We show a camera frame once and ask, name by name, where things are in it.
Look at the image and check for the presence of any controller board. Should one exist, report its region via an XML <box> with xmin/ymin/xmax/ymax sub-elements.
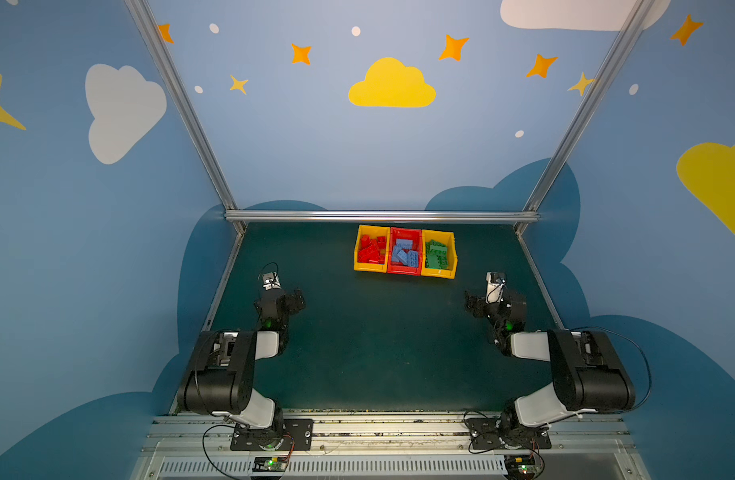
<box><xmin>252</xmin><ymin>457</ymin><xmax>288</xmax><ymax>473</ymax></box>
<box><xmin>505</xmin><ymin>456</ymin><xmax>539</xmax><ymax>480</ymax></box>

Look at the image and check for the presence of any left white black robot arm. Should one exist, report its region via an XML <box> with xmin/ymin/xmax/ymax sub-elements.
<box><xmin>176</xmin><ymin>262</ymin><xmax>306</xmax><ymax>434</ymax></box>

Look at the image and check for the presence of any aluminium back frame bar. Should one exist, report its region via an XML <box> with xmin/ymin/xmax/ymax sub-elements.
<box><xmin>224</xmin><ymin>210</ymin><xmax>539</xmax><ymax>224</ymax></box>

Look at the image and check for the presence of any yellow bin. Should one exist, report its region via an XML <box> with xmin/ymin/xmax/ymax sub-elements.
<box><xmin>421</xmin><ymin>229</ymin><xmax>459</xmax><ymax>279</ymax></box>
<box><xmin>353</xmin><ymin>225</ymin><xmax>391</xmax><ymax>273</ymax></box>

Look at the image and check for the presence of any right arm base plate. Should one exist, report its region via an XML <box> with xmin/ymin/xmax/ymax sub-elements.
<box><xmin>463</xmin><ymin>417</ymin><xmax>551</xmax><ymax>452</ymax></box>

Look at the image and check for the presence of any aluminium right frame post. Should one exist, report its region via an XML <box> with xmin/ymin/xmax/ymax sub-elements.
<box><xmin>515</xmin><ymin>0</ymin><xmax>655</xmax><ymax>237</ymax></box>

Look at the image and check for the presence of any aluminium frame post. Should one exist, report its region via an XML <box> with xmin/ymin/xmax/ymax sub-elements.
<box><xmin>124</xmin><ymin>0</ymin><xmax>236</xmax><ymax>213</ymax></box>
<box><xmin>515</xmin><ymin>0</ymin><xmax>655</xmax><ymax>237</ymax></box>

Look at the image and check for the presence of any aluminium front rail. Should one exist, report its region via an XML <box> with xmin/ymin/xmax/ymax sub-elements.
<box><xmin>131</xmin><ymin>410</ymin><xmax>651</xmax><ymax>479</ymax></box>

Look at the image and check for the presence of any red brick pair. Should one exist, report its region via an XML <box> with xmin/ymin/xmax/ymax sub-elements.
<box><xmin>369</xmin><ymin>248</ymin><xmax>385</xmax><ymax>265</ymax></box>

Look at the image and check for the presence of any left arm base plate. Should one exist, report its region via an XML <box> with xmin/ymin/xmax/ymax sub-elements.
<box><xmin>229</xmin><ymin>418</ymin><xmax>314</xmax><ymax>451</ymax></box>

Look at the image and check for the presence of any right controller board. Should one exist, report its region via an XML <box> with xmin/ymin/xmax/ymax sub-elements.
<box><xmin>505</xmin><ymin>456</ymin><xmax>539</xmax><ymax>480</ymax></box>

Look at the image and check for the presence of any left yellow bin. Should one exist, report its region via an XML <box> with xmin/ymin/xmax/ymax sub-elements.
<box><xmin>353</xmin><ymin>225</ymin><xmax>391</xmax><ymax>273</ymax></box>

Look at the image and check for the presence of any red long brick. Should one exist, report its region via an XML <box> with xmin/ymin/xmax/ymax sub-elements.
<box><xmin>373</xmin><ymin>236</ymin><xmax>387</xmax><ymax>251</ymax></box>

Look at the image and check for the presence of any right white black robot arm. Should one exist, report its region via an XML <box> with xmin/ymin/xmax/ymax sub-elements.
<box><xmin>465</xmin><ymin>272</ymin><xmax>637</xmax><ymax>431</ymax></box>

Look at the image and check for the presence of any right yellow bin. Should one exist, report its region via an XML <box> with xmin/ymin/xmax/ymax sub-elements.
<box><xmin>421</xmin><ymin>229</ymin><xmax>459</xmax><ymax>279</ymax></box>

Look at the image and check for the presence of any aluminium left frame post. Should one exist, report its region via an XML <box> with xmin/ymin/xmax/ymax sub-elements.
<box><xmin>124</xmin><ymin>0</ymin><xmax>236</xmax><ymax>213</ymax></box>

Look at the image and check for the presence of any left controller board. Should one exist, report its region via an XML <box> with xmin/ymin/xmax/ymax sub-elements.
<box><xmin>252</xmin><ymin>457</ymin><xmax>288</xmax><ymax>473</ymax></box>

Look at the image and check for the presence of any red middle bin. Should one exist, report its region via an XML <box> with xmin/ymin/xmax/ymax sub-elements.
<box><xmin>387</xmin><ymin>227</ymin><xmax>423</xmax><ymax>276</ymax></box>

